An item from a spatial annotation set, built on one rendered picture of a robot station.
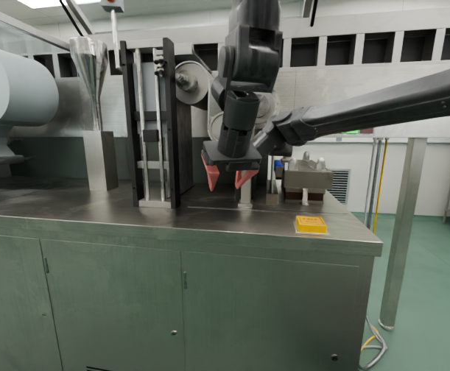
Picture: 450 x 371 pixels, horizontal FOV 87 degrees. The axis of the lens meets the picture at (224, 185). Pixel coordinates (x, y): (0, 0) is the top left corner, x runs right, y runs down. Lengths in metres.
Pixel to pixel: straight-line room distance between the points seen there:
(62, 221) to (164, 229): 0.33
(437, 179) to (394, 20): 3.10
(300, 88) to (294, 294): 0.88
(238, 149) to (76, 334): 0.92
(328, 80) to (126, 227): 1.03
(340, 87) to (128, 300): 1.21
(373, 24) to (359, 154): 2.58
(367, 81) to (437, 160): 2.99
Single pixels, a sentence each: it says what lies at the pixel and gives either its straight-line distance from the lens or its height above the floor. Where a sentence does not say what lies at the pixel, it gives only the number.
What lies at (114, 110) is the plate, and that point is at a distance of 1.46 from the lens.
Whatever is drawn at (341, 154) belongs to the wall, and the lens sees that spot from 3.69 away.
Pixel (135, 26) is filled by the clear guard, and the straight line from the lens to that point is 1.48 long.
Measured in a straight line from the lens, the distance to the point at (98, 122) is 1.22.
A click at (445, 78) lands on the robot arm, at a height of 1.23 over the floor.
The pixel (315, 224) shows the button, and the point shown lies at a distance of 0.67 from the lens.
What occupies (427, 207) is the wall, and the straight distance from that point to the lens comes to 4.28.
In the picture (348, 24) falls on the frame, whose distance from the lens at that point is 1.34.
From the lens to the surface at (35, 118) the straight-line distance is 1.37.
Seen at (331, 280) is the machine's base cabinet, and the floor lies 0.77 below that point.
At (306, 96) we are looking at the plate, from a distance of 1.23.
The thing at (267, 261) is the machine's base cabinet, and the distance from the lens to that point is 0.71.
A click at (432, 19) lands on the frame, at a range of 1.45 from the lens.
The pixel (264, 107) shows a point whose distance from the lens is 0.86.
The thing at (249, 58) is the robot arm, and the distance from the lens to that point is 0.37.
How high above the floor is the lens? 1.15
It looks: 12 degrees down
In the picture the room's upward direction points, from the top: straight up
